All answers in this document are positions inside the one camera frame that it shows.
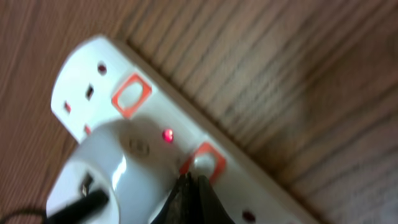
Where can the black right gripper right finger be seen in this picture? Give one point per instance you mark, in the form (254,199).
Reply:
(210,209)

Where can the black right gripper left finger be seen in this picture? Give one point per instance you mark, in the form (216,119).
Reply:
(177,207)

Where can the white charger plug adapter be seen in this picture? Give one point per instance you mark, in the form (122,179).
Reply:
(130,161)

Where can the white power strip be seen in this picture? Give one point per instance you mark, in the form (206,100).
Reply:
(103,80)

